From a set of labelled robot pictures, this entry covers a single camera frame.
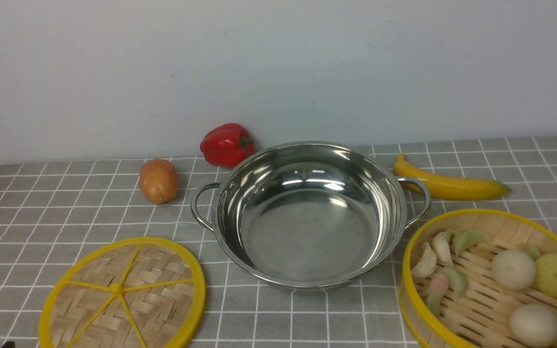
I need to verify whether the stainless steel pot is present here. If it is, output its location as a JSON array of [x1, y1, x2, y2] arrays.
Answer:
[[190, 142, 432, 290]]

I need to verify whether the yellow bamboo steamer basket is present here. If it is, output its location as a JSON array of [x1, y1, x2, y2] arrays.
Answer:
[[398, 209, 557, 348]]

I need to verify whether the yellow woven steamer lid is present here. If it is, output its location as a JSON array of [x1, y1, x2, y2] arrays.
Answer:
[[38, 236, 207, 348]]

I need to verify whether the brown potato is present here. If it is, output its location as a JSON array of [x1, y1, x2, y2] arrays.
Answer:
[[139, 159, 179, 205]]

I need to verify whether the small green dumpling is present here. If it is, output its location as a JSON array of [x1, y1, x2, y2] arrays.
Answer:
[[520, 243, 542, 261]]

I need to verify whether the pink green dumpling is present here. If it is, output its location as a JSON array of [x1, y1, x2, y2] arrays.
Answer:
[[424, 272, 450, 317]]

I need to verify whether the yellow banana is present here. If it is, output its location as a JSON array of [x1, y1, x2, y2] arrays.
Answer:
[[393, 153, 512, 201]]

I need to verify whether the white dumpling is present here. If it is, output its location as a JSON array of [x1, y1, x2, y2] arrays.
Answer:
[[431, 230, 453, 267], [410, 242, 438, 279]]

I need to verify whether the green dumpling upper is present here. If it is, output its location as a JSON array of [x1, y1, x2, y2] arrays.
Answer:
[[452, 228, 492, 256]]

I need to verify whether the white steamed bun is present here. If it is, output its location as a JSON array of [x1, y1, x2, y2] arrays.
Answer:
[[491, 250, 537, 291], [509, 304, 557, 348]]

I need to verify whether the white steamed bun front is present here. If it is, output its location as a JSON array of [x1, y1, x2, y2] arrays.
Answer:
[[509, 304, 557, 348]]

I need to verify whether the white dumpling upper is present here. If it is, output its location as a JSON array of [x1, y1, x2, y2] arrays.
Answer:
[[431, 230, 453, 267]]

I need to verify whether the green dumpling lower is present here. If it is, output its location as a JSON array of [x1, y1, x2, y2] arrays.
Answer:
[[440, 266, 467, 299]]

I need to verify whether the red bell pepper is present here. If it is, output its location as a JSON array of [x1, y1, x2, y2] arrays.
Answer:
[[200, 123, 255, 168]]

